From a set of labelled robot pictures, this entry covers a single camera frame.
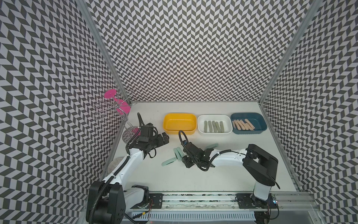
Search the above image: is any yellow storage box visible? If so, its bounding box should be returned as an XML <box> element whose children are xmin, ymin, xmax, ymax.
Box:
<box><xmin>163</xmin><ymin>113</ymin><xmax>197</xmax><ymax>135</ymax></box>

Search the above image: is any olive knife vertical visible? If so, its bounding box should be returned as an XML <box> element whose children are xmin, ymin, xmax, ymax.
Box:
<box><xmin>212</xmin><ymin>121</ymin><xmax>217</xmax><ymax>133</ymax></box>

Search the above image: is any white storage box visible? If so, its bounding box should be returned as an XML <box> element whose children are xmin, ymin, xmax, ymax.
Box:
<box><xmin>197</xmin><ymin>114</ymin><xmax>233</xmax><ymax>136</ymax></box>

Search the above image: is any pink knife vertical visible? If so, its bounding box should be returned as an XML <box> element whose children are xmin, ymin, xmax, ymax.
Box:
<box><xmin>235</xmin><ymin>120</ymin><xmax>241</xmax><ymax>130</ymax></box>

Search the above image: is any pink knife diagonal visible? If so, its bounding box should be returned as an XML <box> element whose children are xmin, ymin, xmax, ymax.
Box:
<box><xmin>239</xmin><ymin>120</ymin><xmax>247</xmax><ymax>130</ymax></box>

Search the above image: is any dark teal storage box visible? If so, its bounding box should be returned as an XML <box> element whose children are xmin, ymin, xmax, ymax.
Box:
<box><xmin>230</xmin><ymin>113</ymin><xmax>268</xmax><ymax>134</ymax></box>

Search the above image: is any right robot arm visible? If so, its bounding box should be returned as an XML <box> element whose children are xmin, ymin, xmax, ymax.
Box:
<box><xmin>182</xmin><ymin>141</ymin><xmax>280</xmax><ymax>208</ymax></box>

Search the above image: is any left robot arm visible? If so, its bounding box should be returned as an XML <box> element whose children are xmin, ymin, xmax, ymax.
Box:
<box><xmin>86</xmin><ymin>123</ymin><xmax>169</xmax><ymax>224</ymax></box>

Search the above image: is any pink ribbed glass bowl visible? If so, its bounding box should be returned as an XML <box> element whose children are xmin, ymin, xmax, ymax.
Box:
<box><xmin>107</xmin><ymin>157</ymin><xmax>123</xmax><ymax>174</ymax></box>

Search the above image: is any wire rack with pink discs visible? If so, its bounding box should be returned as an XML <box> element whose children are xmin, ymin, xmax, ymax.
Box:
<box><xmin>94</xmin><ymin>89</ymin><xmax>140</xmax><ymax>143</ymax></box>

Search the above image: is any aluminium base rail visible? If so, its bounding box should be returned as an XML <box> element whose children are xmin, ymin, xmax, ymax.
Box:
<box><xmin>83</xmin><ymin>191</ymin><xmax>319</xmax><ymax>212</ymax></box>

